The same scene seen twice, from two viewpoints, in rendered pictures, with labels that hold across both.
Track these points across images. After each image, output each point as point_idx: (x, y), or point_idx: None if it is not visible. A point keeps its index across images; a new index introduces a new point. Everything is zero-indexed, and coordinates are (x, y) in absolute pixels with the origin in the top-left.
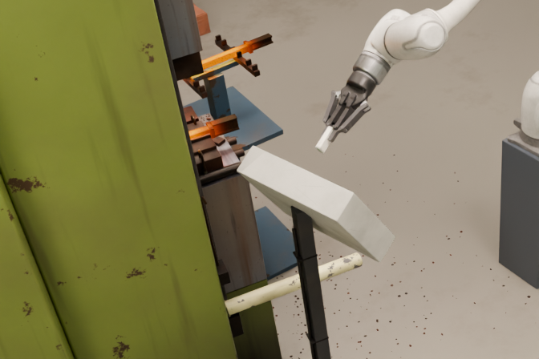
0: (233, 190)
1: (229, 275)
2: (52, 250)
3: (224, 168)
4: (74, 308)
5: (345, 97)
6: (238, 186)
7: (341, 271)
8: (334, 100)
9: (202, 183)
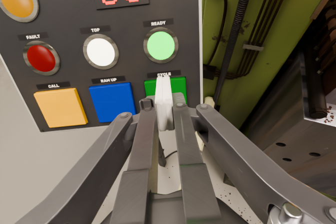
0: (292, 109)
1: (252, 135)
2: None
3: (317, 90)
4: None
5: (191, 213)
6: (294, 114)
7: (180, 182)
8: (255, 181)
9: (306, 70)
